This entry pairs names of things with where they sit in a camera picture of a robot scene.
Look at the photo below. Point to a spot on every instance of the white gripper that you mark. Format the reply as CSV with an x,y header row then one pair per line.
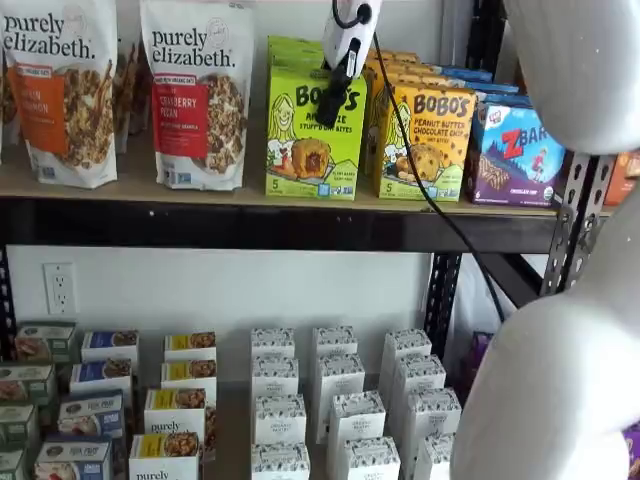
x,y
345,35

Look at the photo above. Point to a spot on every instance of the green Bobo's apple pie box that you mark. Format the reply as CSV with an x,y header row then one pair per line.
x,y
295,50
310,165

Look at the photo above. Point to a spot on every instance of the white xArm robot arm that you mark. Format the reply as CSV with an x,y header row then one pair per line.
x,y
550,375

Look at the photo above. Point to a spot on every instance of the orange Bobo's peanut butter box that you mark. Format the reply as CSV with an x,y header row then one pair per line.
x,y
440,150
395,56
410,68
425,78

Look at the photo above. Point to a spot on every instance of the blue Zbar chocolate chip box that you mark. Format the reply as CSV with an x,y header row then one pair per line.
x,y
500,100
495,89
465,74
515,165

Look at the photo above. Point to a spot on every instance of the white organic pantry box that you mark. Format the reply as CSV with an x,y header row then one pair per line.
x,y
355,417
370,460
275,377
335,340
280,420
342,375
432,415
272,342
280,462
407,345
432,457
420,375

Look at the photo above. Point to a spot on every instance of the white granola box yellow label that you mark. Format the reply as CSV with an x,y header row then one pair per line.
x,y
190,345
175,410
187,375
165,457

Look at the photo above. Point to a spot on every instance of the orange snack box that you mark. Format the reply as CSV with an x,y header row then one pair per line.
x,y
625,180

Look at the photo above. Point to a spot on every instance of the purple snack box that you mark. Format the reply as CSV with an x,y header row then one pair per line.
x,y
480,360
634,450

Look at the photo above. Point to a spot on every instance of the white granola box blue label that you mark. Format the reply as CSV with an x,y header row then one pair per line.
x,y
100,375
110,342

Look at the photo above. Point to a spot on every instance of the green label granola box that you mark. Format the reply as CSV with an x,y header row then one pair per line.
x,y
17,425
25,385
10,465
45,340

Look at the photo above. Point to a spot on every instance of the blue white snack box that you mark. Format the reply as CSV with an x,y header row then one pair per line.
x,y
72,460
90,415

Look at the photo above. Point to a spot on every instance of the granola bag red label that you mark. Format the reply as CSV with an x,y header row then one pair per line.
x,y
200,110

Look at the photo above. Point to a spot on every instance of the black metal shelving rack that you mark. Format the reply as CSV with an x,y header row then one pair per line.
x,y
250,225

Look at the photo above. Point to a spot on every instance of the white purely elizabeth granola bag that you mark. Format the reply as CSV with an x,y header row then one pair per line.
x,y
132,100

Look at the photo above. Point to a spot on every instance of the granola bag orange label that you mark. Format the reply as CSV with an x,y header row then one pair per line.
x,y
65,110

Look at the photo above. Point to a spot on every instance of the white wall outlet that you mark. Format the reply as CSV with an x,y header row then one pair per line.
x,y
60,287

